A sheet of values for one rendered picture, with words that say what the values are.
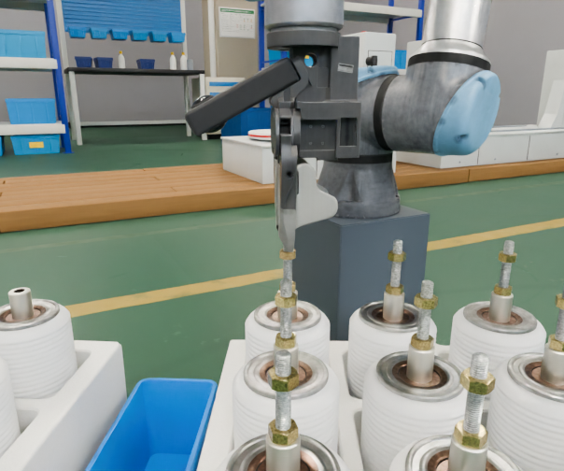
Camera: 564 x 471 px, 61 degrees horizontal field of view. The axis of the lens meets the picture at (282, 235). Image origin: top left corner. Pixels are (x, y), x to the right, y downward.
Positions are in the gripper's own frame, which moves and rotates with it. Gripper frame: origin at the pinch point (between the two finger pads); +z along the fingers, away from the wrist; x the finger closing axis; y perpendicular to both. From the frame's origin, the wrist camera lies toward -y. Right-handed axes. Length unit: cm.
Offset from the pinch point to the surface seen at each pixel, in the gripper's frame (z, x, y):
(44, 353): 12.4, -0.6, -25.9
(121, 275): 35, 82, -38
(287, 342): 5.8, -12.6, -0.8
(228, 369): 16.5, 1.0, -6.3
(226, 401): 16.5, -5.1, -6.4
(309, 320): 9.2, -1.8, 2.9
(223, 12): -114, 611, -16
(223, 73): -42, 611, -18
